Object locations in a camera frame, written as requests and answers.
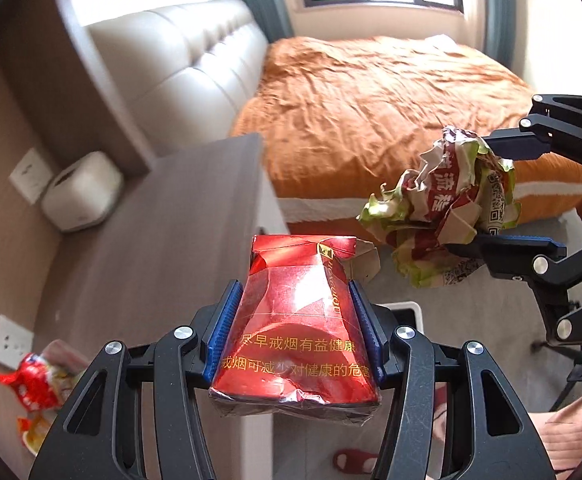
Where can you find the red slipper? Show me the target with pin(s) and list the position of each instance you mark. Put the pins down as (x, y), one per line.
(353, 461)

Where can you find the orange snack packet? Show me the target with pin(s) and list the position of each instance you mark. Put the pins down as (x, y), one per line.
(33, 432)

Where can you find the white tissue box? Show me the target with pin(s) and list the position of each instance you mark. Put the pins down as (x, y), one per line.
(81, 195)

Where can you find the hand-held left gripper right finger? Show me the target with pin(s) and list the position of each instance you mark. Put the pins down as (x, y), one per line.
(366, 322)

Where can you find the wooden bedside table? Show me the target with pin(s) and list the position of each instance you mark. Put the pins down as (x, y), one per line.
(171, 245)

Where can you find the red snack packet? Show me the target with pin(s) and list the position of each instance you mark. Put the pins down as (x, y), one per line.
(33, 385)

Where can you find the white wall socket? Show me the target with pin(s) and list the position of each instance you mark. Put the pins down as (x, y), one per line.
(31, 176)
(13, 341)

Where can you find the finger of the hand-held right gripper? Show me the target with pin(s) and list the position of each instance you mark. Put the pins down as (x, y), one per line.
(521, 248)
(518, 146)

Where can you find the white plastic trash bin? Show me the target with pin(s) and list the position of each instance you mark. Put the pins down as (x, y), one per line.
(405, 316)

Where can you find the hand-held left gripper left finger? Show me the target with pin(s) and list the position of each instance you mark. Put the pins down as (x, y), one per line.
(225, 322)

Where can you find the red cigarette pack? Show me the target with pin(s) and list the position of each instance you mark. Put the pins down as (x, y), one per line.
(296, 325)

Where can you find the beige padded headboard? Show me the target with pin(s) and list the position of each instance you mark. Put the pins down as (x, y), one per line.
(181, 70)

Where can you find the green red paper wrapper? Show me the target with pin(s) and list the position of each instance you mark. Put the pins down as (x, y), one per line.
(451, 200)

